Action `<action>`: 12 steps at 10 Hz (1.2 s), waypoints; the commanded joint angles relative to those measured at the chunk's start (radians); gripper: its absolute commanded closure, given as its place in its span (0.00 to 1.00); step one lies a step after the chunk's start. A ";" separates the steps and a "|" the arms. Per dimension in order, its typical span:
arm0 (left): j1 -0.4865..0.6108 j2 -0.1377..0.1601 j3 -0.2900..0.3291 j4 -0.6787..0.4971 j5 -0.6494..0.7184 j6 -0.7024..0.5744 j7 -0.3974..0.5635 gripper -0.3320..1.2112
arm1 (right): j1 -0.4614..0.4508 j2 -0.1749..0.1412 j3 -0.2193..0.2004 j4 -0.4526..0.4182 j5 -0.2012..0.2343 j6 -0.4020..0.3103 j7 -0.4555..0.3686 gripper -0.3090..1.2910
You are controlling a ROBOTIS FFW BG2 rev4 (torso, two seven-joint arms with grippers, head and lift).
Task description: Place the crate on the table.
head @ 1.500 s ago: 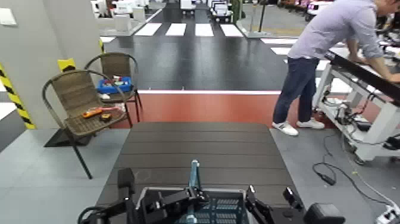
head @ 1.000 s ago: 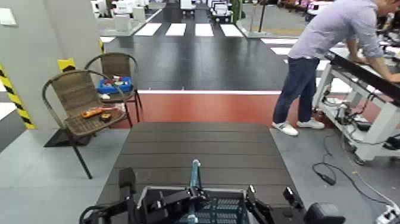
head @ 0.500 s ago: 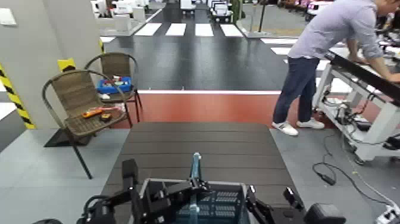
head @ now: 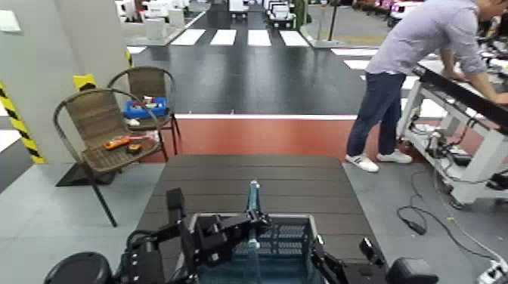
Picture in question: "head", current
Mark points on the orange hand tool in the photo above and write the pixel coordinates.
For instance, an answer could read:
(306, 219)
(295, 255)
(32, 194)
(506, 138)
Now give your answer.
(117, 142)

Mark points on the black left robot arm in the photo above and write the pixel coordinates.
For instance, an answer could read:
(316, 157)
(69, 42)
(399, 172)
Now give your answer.
(143, 261)

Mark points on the person's left forearm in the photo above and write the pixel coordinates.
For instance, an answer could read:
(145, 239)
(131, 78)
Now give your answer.
(447, 61)

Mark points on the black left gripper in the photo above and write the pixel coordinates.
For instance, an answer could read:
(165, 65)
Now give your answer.
(212, 244)

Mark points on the white black miniature car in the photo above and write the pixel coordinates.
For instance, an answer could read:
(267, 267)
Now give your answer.
(281, 14)

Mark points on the white power strip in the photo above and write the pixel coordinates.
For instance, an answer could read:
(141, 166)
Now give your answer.
(494, 273)

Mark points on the thin sign pole with base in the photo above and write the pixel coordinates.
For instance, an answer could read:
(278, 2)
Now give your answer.
(332, 20)

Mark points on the person's left hand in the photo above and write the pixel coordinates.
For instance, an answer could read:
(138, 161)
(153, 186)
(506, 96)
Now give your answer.
(454, 75)

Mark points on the person in grey shirt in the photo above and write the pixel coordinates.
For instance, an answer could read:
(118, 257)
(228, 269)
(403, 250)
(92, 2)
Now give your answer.
(416, 35)

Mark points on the white sneaker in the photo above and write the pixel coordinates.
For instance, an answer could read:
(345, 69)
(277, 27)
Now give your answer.
(362, 162)
(395, 157)

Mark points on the blue plastic parts box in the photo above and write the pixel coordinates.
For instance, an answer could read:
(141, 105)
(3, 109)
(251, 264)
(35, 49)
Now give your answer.
(139, 111)

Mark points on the short yellow black corner guard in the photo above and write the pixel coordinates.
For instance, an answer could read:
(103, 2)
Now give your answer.
(84, 81)

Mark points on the yellow black tape measure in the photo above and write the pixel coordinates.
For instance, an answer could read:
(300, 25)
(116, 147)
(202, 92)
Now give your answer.
(134, 148)

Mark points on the white frame workbench black top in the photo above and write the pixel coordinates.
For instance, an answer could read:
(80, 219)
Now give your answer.
(460, 97)

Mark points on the red white miniature vehicle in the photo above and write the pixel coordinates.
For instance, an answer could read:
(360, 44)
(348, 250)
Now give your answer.
(405, 10)

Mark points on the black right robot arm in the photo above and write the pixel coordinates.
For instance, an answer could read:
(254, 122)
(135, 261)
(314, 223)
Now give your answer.
(410, 273)

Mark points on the white display box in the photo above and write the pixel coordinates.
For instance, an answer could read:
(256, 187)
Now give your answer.
(155, 28)

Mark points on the teal plastic crate grey rim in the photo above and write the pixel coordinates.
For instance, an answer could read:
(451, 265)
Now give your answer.
(285, 238)

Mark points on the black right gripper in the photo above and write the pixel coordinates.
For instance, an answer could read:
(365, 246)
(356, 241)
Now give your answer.
(355, 275)

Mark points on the brown wicker chair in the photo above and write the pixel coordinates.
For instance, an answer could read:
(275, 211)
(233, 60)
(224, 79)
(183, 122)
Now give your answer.
(97, 117)
(147, 81)

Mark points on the yellow black striped corner guard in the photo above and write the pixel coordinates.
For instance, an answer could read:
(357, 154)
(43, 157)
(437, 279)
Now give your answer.
(18, 123)

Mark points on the green potted plant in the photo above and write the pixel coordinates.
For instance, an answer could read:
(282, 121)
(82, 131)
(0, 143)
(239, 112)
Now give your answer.
(300, 14)

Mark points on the white wall plate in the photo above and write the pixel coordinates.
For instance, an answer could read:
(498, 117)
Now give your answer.
(8, 20)

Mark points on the person's right forearm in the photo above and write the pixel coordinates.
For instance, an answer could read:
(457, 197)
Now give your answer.
(486, 87)

